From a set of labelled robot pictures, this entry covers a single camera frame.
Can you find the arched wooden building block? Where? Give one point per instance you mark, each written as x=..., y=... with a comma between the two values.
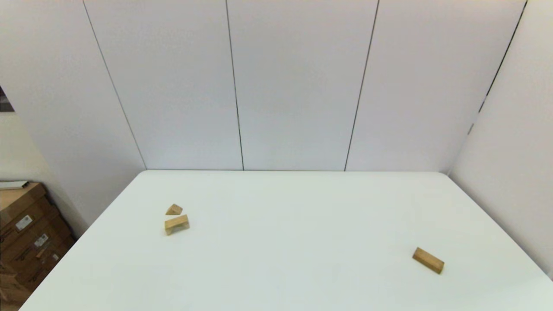
x=176, y=223

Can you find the rectangular wooden building block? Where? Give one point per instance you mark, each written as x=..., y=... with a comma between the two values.
x=427, y=259

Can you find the triangular wooden building block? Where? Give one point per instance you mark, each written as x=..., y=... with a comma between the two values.
x=173, y=210

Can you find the brown cardboard box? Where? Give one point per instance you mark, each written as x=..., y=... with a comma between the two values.
x=11, y=293
x=45, y=264
x=26, y=249
x=13, y=203

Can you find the dark wall panel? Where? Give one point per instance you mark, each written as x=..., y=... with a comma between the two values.
x=4, y=103

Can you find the flat white board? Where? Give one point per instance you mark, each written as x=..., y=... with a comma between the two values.
x=11, y=185

